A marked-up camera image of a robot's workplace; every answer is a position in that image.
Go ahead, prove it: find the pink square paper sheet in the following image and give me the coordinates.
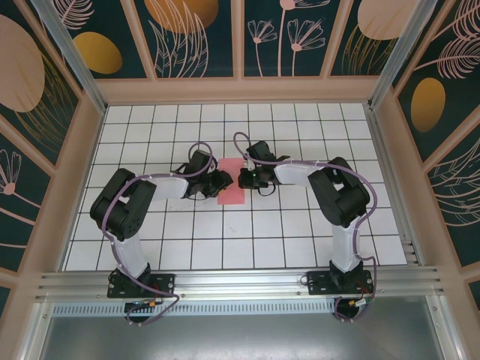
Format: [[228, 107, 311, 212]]
[[217, 157, 247, 206]]

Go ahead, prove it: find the grey metal sheet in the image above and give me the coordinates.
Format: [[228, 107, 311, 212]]
[[37, 313, 457, 360]]

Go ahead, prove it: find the long aluminium base rail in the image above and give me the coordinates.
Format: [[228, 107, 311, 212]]
[[35, 265, 447, 302]]

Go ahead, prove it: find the aluminium table edge rail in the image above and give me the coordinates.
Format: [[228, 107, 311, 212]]
[[365, 104, 428, 268]]

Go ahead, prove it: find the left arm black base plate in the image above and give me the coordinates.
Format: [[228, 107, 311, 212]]
[[106, 272, 177, 299]]

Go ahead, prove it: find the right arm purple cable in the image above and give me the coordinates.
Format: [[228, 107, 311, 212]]
[[232, 131, 378, 324]]

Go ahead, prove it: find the slotted grey cable duct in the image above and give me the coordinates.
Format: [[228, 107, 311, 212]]
[[52, 302, 338, 317]]

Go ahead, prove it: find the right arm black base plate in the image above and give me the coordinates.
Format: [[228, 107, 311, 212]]
[[306, 270, 376, 297]]

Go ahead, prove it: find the aluminium corner post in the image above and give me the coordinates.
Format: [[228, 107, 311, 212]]
[[30, 0, 109, 114], [366, 0, 440, 110]]

